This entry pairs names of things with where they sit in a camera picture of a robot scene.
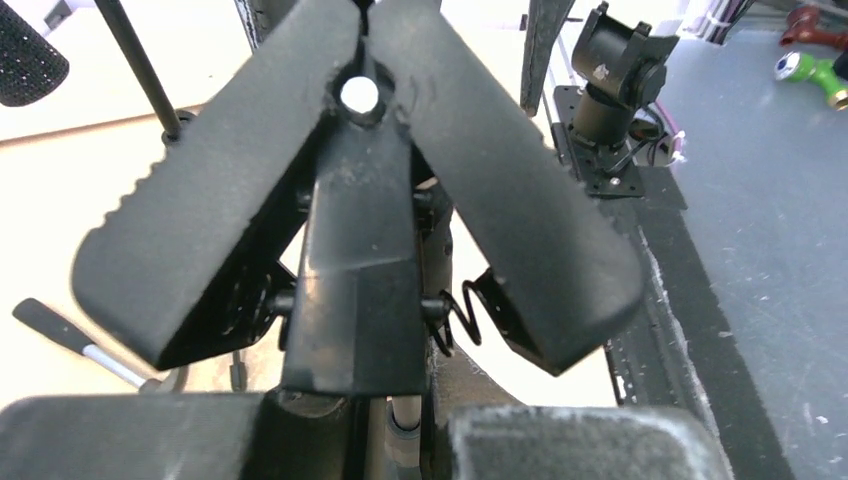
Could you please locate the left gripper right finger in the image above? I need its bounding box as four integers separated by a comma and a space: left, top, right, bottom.
430, 348, 733, 479

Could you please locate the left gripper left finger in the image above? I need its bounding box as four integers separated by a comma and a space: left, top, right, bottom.
1, 394, 292, 479

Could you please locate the black round-base mic stand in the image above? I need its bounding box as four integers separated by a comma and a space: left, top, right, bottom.
71, 1, 644, 479

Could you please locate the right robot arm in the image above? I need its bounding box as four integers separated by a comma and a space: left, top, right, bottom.
551, 1, 679, 199

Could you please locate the black microphone silver grille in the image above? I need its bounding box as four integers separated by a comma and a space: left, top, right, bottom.
1, 1, 70, 108

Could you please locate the small claw hammer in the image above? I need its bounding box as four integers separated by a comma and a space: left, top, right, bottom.
12, 298, 189, 393

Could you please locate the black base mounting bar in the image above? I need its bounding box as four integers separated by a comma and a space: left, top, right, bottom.
601, 167, 794, 479

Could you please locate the green toy figure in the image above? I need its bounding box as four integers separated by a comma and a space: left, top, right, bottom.
773, 51, 847, 110

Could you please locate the red brown object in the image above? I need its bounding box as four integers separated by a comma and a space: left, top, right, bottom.
779, 5, 847, 51

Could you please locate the black tripod stand shock mount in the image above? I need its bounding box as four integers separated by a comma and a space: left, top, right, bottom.
95, 0, 196, 148

